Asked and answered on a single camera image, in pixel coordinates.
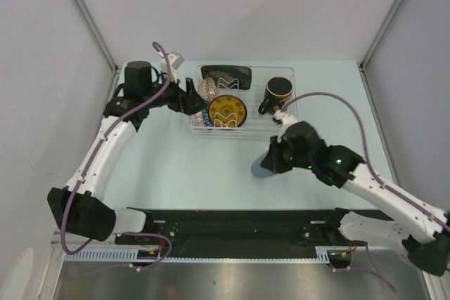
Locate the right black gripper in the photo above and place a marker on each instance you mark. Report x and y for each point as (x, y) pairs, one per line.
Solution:
(272, 161)

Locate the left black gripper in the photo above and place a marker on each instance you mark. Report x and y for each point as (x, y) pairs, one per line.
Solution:
(181, 100)

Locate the blue patterned bowl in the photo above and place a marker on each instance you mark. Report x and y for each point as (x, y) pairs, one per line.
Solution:
(201, 119)

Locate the red-white patterned bowl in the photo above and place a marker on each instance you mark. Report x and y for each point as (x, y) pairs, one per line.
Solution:
(207, 89)

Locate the yellow round plate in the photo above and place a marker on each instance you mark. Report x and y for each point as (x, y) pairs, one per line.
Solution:
(227, 111)

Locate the black floral square plate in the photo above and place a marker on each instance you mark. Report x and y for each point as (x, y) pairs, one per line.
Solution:
(228, 76)

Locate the clear wire dish rack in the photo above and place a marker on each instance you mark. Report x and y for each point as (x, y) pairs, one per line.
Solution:
(256, 125)

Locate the light blue cup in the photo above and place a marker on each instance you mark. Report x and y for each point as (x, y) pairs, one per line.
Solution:
(258, 171)

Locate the red black mug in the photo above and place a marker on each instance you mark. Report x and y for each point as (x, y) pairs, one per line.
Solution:
(278, 90)

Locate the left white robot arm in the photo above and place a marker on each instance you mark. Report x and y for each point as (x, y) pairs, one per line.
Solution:
(78, 207)

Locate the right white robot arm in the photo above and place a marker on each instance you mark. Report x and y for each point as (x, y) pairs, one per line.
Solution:
(415, 229)

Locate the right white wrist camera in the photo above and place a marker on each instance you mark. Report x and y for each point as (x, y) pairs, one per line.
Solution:
(285, 120)

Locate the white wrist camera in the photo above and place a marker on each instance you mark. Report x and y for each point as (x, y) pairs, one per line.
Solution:
(171, 63)
(285, 120)

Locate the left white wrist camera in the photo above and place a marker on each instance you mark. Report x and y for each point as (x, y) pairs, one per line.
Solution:
(171, 63)

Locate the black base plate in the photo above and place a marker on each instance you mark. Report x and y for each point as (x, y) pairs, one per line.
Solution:
(208, 234)

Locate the grey cable duct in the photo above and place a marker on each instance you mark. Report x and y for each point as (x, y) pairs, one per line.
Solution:
(134, 255)

